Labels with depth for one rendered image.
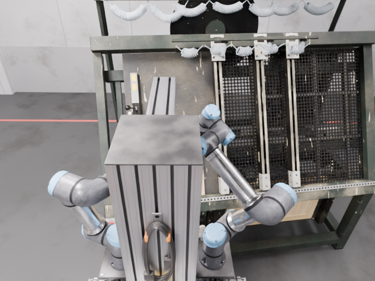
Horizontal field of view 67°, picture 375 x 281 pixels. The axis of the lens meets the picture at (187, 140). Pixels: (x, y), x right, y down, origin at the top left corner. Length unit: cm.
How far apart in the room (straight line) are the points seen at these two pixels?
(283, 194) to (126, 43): 146
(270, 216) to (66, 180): 84
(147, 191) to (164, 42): 152
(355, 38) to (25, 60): 532
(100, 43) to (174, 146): 149
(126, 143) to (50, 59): 528
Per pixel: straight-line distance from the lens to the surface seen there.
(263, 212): 120
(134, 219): 87
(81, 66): 586
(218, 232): 153
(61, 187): 128
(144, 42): 214
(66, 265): 309
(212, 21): 266
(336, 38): 261
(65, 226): 338
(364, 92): 276
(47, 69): 612
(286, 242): 299
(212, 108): 130
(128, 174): 74
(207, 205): 222
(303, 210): 304
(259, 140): 226
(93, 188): 123
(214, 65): 219
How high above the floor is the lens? 248
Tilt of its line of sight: 35 degrees down
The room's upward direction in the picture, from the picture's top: 1 degrees clockwise
